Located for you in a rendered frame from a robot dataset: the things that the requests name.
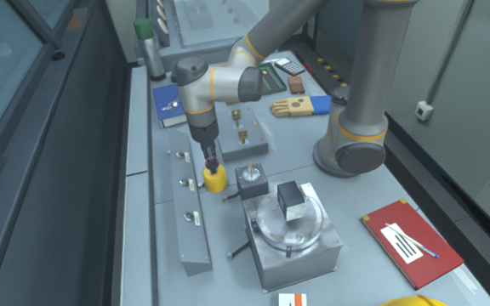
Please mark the blue book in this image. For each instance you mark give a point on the blue book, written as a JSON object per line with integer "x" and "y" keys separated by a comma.
{"x": 164, "y": 95}

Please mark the white and blue pen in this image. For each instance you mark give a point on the white and blue pen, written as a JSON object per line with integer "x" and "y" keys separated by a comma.
{"x": 411, "y": 241}

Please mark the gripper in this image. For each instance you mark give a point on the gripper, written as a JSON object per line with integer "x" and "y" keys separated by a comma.
{"x": 204, "y": 134}

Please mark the grey key switch box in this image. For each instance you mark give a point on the grey key switch box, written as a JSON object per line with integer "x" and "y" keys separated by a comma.
{"x": 251, "y": 185}

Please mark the grey key rail block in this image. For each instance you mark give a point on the grey key rail block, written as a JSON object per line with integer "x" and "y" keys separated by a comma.
{"x": 245, "y": 149}

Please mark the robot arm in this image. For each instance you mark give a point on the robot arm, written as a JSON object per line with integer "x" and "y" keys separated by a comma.
{"x": 366, "y": 85}

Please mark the yellow hard hat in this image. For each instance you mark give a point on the yellow hard hat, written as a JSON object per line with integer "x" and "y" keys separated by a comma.
{"x": 415, "y": 301}

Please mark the black panel with yellow lamps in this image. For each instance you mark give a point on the black panel with yellow lamps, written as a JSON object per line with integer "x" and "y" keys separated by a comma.
{"x": 326, "y": 66}

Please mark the white and orange card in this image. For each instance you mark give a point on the white and orange card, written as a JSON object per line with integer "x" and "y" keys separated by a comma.
{"x": 292, "y": 300}

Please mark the grey sloped switch panel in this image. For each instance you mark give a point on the grey sloped switch panel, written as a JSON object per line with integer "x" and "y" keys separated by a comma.
{"x": 194, "y": 242}

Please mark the silver key bunch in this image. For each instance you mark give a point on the silver key bunch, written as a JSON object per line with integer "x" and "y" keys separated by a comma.
{"x": 169, "y": 106}

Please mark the black calculator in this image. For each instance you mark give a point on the black calculator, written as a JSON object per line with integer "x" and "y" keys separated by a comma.
{"x": 289, "y": 66}

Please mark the cab window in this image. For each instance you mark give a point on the cab window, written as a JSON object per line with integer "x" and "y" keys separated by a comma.
{"x": 2, "y": 64}

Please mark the tan glove with blue cuff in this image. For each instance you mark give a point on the tan glove with blue cuff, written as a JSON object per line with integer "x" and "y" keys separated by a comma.
{"x": 296, "y": 106}

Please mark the black window knob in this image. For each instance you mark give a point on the black window knob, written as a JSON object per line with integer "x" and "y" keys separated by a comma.
{"x": 58, "y": 55}

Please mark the brass key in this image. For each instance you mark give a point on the brass key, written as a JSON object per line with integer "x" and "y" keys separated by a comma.
{"x": 242, "y": 136}
{"x": 250, "y": 167}
{"x": 236, "y": 115}

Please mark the silver panel switch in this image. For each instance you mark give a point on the silver panel switch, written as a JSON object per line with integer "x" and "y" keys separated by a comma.
{"x": 180, "y": 155}
{"x": 189, "y": 216}
{"x": 184, "y": 183}

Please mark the grey master switch box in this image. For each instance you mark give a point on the grey master switch box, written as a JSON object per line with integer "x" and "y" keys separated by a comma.
{"x": 296, "y": 259}

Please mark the red notebook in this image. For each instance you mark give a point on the red notebook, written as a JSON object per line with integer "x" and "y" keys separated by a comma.
{"x": 436, "y": 263}

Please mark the red emergency stop button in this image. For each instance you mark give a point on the red emergency stop button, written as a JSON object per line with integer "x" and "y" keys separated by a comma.
{"x": 208, "y": 162}

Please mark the grey flask with green cap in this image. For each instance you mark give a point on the grey flask with green cap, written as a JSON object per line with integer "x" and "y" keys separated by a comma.
{"x": 151, "y": 51}

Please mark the yellow emergency stop housing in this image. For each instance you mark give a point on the yellow emergency stop housing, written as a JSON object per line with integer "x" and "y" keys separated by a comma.
{"x": 215, "y": 182}

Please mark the brown wallet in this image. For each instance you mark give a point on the brown wallet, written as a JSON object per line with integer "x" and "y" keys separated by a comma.
{"x": 296, "y": 85}

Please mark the green tray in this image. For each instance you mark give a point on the green tray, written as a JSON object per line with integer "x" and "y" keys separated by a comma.
{"x": 272, "y": 78}

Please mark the grey wall conduit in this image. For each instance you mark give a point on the grey wall conduit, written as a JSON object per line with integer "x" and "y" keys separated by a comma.
{"x": 451, "y": 47}

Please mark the grey rear console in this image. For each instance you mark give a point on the grey rear console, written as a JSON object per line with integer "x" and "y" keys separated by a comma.
{"x": 202, "y": 34}

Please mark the white wall box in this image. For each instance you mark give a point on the white wall box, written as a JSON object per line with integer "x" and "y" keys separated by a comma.
{"x": 423, "y": 111}

